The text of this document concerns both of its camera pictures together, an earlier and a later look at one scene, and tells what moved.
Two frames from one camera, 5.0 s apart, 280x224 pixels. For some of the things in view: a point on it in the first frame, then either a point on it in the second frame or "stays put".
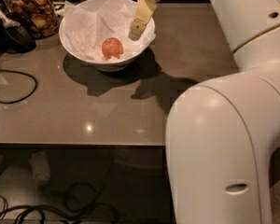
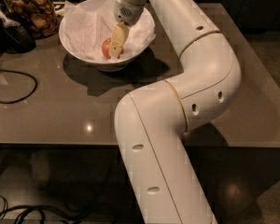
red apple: x=112 y=47 stays put
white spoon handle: x=7 y=22 stays put
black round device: x=16 y=40 stays put
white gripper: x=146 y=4 to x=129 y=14
